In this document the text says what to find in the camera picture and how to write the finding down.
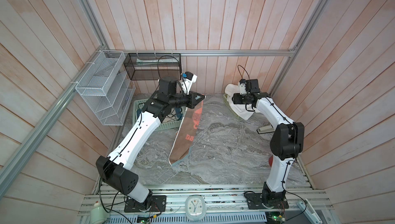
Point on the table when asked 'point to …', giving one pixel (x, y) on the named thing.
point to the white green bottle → (97, 214)
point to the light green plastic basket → (225, 99)
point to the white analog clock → (195, 208)
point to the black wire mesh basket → (153, 66)
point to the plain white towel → (239, 109)
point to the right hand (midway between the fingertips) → (236, 96)
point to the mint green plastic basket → (173, 119)
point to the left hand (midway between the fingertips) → (204, 100)
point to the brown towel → (186, 132)
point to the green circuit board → (275, 218)
